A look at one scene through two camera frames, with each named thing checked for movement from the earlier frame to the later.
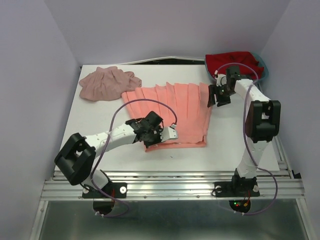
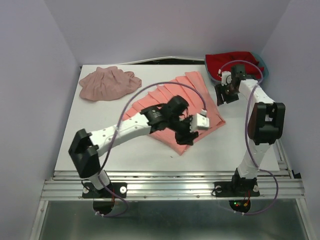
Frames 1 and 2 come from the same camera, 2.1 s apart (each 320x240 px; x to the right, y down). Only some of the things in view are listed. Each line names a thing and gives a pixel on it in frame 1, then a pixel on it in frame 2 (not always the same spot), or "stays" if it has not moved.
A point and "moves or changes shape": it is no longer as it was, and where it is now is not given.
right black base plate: (237, 188) stays
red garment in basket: (249, 67) stays
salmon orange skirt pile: (190, 101) moves or changes shape
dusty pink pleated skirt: (107, 83) stays
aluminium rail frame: (274, 186) stays
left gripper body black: (154, 137) -> (181, 129)
